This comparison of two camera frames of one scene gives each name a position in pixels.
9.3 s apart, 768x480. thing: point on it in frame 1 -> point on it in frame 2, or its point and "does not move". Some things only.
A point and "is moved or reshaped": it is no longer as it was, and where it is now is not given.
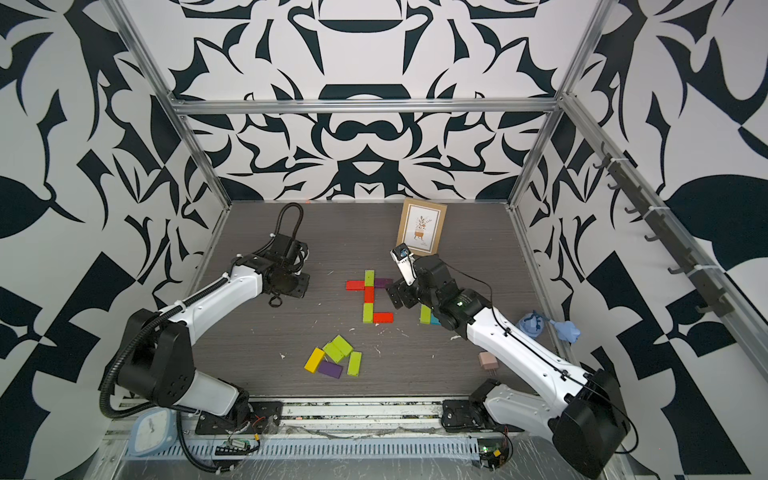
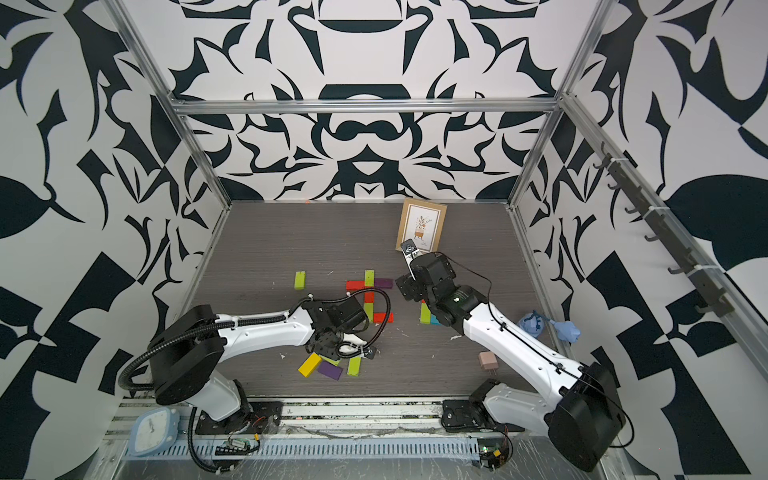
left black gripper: x=303 y=288 -> x=333 y=352
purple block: x=382 y=282 does not move
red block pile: x=383 y=317 does not move
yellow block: x=314 y=360 is moved or reshaped
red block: x=355 y=285 does not move
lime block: x=425 y=314 does not move
